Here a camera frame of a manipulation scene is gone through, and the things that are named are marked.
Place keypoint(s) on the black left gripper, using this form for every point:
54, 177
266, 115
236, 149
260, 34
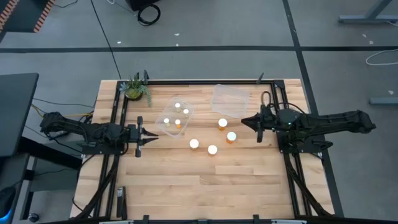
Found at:
139, 137

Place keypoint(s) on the black aluminium rig frame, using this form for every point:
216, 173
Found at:
202, 82

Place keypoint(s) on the black device with glowing light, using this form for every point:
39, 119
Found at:
6, 199

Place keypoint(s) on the black desk crossbeam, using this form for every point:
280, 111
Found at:
49, 152

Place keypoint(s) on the small pale yellow pill bottle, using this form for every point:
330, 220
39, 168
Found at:
166, 120
186, 111
177, 105

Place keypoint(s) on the grey desk leg base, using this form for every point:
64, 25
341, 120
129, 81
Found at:
367, 19

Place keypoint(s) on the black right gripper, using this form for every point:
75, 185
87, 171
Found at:
270, 120

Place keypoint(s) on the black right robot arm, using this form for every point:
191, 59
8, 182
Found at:
335, 119

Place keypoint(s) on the black frame post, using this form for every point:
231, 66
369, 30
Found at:
260, 79
145, 76

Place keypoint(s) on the clear plastic lid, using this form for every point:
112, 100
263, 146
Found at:
230, 101

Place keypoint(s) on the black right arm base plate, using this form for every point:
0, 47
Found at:
289, 147

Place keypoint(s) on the black box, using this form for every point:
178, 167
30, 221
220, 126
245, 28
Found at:
140, 3

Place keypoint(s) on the large orange pill bottle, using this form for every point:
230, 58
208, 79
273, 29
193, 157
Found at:
194, 143
222, 123
231, 136
212, 149

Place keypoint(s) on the silver aluminium bar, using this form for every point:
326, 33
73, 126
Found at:
289, 222
116, 222

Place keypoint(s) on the small potted succulent plant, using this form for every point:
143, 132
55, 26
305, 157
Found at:
134, 91

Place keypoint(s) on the black mat with orange edge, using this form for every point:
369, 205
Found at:
21, 15

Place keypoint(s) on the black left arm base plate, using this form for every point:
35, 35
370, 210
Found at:
102, 151

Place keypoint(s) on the clear plastic bin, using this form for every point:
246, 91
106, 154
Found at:
172, 130

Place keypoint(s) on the black desk top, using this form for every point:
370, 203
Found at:
15, 112

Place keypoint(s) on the black caster wheel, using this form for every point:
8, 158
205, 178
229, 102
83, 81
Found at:
33, 217

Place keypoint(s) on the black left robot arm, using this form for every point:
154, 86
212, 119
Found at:
93, 132

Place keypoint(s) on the black rectangular bar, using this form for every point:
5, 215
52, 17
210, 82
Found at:
120, 202

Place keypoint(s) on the grey desk leg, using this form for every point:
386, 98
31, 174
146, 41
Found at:
23, 199

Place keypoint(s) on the grey desk foot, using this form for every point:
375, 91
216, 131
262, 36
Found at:
384, 100

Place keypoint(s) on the black frame clamp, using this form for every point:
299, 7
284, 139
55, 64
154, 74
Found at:
256, 219
145, 219

